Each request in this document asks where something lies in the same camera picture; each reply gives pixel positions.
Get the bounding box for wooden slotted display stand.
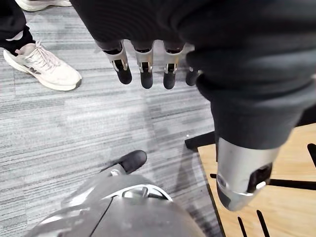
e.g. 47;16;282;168
184;122;316;237

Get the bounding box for silver robot leg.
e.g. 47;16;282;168
23;164;207;237

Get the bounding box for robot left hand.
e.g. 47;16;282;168
70;0;316;212

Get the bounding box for person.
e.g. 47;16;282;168
0;0;82;92

